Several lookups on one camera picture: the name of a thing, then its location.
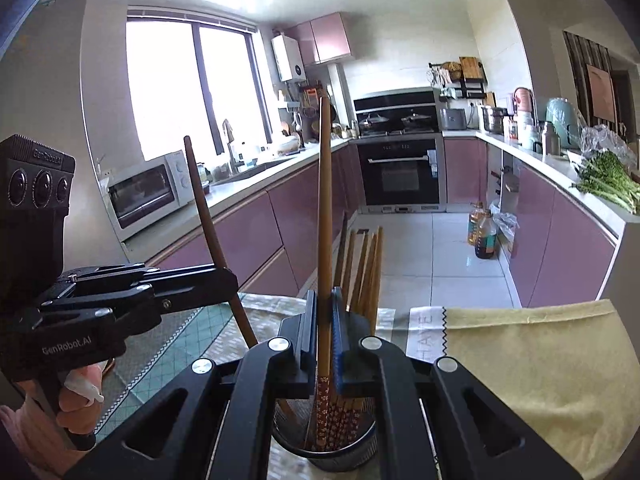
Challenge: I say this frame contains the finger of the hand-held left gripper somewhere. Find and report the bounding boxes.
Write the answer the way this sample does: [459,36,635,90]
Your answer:
[59,263,236,291]
[39,285,240,333]

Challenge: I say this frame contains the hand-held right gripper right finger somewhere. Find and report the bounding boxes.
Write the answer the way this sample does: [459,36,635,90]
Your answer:
[330,287,583,480]

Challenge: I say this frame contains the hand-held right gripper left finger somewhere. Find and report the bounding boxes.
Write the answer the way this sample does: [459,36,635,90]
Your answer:
[65,289,321,480]

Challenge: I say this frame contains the bundle of wooden chopsticks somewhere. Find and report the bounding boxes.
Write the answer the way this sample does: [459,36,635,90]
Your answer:
[280,211,385,456]

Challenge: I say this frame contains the dark brown single chopstick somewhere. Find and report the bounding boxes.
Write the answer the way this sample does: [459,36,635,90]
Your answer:
[183,135,261,351]

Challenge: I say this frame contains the black mesh holder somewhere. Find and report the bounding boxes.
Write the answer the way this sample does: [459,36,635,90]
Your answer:
[272,395,378,473]

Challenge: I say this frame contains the light single chopstick red handle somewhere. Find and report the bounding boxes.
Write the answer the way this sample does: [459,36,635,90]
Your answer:
[312,96,333,453]

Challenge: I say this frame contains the person's left hand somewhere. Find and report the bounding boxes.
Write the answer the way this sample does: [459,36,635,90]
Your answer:
[57,364,105,435]

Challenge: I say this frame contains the pink sink-side base cabinets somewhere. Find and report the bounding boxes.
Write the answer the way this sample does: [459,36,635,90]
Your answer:
[145,145,361,306]

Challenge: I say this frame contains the white microwave oven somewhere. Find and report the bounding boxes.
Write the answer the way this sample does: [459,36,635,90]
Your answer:
[106,150,201,242]

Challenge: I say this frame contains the kitchen sink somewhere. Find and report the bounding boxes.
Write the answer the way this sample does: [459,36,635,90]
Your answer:
[215,157,296,183]

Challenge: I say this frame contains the metal sink faucet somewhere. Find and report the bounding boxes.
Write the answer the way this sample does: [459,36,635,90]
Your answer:
[221,119,241,175]

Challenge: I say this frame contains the grey refrigerator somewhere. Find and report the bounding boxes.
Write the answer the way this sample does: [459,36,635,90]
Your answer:
[0,0,128,281]

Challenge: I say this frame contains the black built-in oven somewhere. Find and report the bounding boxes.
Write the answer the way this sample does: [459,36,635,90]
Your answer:
[356,135,447,213]

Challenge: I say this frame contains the cooking oil bottle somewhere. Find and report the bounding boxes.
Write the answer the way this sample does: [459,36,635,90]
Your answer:
[467,201,487,247]

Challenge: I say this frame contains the cooking oil bottles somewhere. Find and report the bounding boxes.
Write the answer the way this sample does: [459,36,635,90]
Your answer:
[474,208,498,260]

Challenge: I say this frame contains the patchwork printed tablecloth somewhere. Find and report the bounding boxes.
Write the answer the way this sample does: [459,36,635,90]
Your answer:
[95,292,640,480]

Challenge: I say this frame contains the kitchen window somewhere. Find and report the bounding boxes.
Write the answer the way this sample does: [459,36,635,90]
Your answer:
[125,6,273,163]

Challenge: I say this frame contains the plastic bag on floor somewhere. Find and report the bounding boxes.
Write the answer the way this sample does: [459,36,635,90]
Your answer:
[492,210,521,256]

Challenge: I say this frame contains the pink base cabinet beside oven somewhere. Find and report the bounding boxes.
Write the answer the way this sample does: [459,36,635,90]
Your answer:
[444,137,488,206]

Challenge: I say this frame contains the black range hood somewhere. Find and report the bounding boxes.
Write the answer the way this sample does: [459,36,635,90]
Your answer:
[353,87,441,136]

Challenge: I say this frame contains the pink peninsula base cabinets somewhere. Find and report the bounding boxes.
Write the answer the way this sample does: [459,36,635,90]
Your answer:
[510,165,618,308]

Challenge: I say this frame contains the silver countertop appliance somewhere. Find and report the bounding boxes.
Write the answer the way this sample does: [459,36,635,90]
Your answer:
[440,107,468,131]

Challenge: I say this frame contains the stainless steel pot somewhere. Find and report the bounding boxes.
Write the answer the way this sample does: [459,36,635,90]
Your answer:
[480,105,508,133]

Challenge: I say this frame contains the white containers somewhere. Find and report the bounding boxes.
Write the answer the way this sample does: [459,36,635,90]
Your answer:
[515,110,536,146]

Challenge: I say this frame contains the steel thermos bottle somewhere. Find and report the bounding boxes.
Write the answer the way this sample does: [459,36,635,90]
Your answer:
[541,121,561,156]

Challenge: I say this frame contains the pink kettle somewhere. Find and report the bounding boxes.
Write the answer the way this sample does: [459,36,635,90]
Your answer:
[512,86,536,113]

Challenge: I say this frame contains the mint green appliance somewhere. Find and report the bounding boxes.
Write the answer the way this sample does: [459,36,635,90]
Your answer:
[545,97,583,150]

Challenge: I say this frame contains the bunch of green vegetables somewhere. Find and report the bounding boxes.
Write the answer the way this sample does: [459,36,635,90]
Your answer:
[570,150,640,215]

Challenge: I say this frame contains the clear plastic bag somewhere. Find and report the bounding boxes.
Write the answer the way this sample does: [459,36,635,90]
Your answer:
[580,122,638,171]

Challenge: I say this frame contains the white wall water heater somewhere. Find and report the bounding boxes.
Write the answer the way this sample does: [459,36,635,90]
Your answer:
[271,35,307,82]

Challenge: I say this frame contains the pink wall cabinet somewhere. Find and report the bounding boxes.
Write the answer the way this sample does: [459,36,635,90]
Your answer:
[287,11,352,66]

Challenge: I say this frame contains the black wall rack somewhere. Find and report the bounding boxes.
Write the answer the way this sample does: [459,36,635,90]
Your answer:
[429,56,487,100]

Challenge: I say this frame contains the framed wall picture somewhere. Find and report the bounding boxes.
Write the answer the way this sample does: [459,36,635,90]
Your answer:
[586,64,617,120]

